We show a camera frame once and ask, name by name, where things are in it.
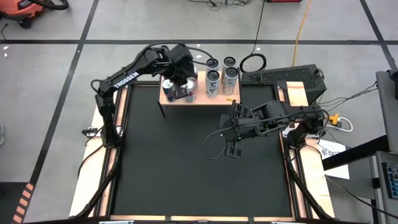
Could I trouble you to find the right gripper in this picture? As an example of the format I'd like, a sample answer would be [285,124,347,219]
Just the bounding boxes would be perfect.
[219,101,268,160]

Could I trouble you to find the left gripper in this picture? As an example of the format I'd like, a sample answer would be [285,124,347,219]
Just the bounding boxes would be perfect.
[163,43,198,101]

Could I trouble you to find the silver can white lid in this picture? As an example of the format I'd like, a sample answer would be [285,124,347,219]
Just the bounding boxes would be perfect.
[182,79,198,104]

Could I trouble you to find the Red Bull Sugarfree can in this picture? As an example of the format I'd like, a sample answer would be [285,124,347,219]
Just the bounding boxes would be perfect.
[161,78,175,103]

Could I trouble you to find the white can blue band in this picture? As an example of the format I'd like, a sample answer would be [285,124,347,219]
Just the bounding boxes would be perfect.
[205,70,221,100]

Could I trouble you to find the silver Celsius can blue print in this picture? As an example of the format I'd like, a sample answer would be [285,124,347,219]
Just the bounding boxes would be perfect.
[206,58,220,72]

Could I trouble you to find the slim silver can red print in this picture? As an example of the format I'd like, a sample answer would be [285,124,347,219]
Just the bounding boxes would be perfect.
[222,67,239,96]

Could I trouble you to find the silver Celsius can orange print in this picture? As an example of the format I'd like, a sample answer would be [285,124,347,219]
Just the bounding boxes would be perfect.
[223,56,237,69]

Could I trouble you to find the wooden shelf black metal legs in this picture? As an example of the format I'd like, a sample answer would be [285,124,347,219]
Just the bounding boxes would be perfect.
[159,67,243,118]

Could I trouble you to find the black computer case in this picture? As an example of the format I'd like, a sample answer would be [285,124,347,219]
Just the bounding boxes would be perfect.
[241,64,327,103]

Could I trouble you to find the black table mat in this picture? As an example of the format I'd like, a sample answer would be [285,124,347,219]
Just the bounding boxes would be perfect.
[111,83,293,218]

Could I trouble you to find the orange power plug adapter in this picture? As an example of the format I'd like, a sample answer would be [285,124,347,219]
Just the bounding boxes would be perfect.
[326,114,343,129]

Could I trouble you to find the white printed paper sheet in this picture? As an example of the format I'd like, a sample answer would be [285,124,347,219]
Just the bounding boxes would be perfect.
[316,139,351,180]

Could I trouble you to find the black metal beam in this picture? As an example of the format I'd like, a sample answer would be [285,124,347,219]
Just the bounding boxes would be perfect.
[322,135,390,171]

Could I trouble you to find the grey panel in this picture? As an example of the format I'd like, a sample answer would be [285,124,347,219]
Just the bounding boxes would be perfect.
[375,70,398,146]

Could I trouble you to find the blue button keypad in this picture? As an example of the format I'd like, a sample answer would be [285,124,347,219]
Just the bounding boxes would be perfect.
[381,161,398,200]

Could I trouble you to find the grey equipment cabinet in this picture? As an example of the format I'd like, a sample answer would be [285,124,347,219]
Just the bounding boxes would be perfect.
[371,151,398,224]

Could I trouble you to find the orange shop vacuum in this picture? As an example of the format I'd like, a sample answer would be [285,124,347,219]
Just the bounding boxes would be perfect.
[0,0,69,29]

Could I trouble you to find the black cable with coil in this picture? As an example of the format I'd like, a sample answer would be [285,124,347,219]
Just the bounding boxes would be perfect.
[239,0,268,73]

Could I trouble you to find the black cable tangle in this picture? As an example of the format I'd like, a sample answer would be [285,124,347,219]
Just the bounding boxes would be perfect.
[186,0,253,12]

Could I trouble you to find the black cable conduit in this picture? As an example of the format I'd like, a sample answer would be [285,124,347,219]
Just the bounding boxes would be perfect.
[76,146,124,218]
[285,149,333,220]

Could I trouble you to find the white cable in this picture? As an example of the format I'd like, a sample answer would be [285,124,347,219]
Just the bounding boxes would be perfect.
[325,116,354,133]

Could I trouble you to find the long yellow cable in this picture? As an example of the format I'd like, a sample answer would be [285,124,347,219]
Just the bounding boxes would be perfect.
[292,0,313,68]

